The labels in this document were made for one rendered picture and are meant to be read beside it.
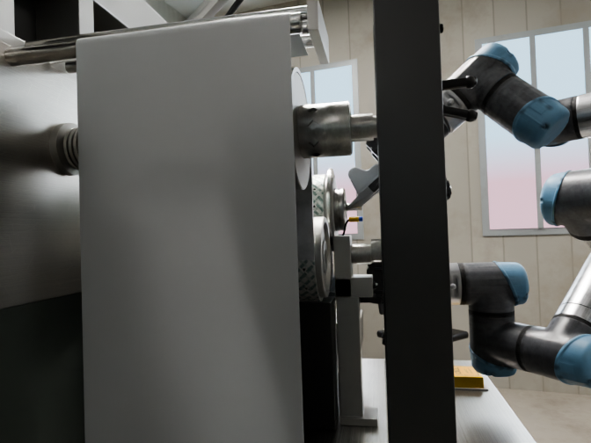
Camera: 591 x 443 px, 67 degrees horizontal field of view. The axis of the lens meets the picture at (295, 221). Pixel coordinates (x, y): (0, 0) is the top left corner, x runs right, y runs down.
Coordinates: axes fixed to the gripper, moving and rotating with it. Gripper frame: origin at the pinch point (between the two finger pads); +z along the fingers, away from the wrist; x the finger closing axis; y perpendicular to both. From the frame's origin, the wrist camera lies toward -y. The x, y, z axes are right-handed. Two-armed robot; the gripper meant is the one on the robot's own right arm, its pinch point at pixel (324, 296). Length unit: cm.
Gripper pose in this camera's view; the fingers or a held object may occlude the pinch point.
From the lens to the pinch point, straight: 86.0
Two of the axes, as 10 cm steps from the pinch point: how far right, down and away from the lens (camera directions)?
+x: -1.8, -0.2, -9.8
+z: -9.8, 0.4, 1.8
